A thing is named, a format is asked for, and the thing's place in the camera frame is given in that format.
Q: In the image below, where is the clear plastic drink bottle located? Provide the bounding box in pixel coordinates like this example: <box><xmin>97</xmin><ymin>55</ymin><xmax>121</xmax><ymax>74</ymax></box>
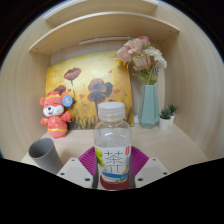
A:
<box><xmin>93</xmin><ymin>101</ymin><xmax>133</xmax><ymax>184</ymax></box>

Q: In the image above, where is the white light strip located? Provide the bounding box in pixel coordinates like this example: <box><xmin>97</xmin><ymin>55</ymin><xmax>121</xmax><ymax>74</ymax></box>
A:
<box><xmin>78</xmin><ymin>35</ymin><xmax>134</xmax><ymax>46</ymax></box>

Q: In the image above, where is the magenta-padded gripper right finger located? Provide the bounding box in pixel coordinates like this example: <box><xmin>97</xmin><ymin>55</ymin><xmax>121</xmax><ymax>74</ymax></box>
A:
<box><xmin>128</xmin><ymin>146</ymin><xmax>171</xmax><ymax>190</ymax></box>

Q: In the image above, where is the small potted succulent plant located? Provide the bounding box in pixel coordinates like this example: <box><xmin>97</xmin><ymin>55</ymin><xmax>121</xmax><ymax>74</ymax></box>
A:
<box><xmin>158</xmin><ymin>107</ymin><xmax>172</xmax><ymax>131</ymax></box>

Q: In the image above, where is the red plush bear toy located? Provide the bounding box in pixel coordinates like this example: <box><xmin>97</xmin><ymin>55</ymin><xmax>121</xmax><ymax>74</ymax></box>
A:
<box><xmin>39</xmin><ymin>90</ymin><xmax>74</xmax><ymax>139</ymax></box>

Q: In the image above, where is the grey ribbed cup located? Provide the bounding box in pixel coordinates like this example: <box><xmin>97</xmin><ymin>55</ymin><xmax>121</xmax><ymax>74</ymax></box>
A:
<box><xmin>28</xmin><ymin>137</ymin><xmax>64</xmax><ymax>175</ymax></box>

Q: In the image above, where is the pink and white flower bouquet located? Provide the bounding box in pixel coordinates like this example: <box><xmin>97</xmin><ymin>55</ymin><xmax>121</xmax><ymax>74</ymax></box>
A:
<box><xmin>115</xmin><ymin>35</ymin><xmax>168</xmax><ymax>86</ymax></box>

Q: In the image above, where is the light wooden shelf board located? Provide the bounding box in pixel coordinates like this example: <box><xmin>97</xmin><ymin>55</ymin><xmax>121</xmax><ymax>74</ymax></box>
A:
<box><xmin>43</xmin><ymin>0</ymin><xmax>159</xmax><ymax>28</ymax></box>
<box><xmin>28</xmin><ymin>11</ymin><xmax>181</xmax><ymax>56</ymax></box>

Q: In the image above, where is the yellow poppy flower painting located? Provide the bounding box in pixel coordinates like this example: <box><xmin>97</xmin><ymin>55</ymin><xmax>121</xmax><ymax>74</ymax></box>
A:
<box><xmin>44</xmin><ymin>50</ymin><xmax>135</xmax><ymax>131</ymax></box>

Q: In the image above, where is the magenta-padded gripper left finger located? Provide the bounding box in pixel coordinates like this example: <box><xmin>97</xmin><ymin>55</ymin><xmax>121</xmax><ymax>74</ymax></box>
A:
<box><xmin>56</xmin><ymin>146</ymin><xmax>100</xmax><ymax>190</ymax></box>

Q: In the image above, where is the teal faceted vase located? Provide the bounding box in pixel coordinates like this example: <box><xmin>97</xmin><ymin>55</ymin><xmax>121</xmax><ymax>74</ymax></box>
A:
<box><xmin>137</xmin><ymin>83</ymin><xmax>160</xmax><ymax>130</ymax></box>

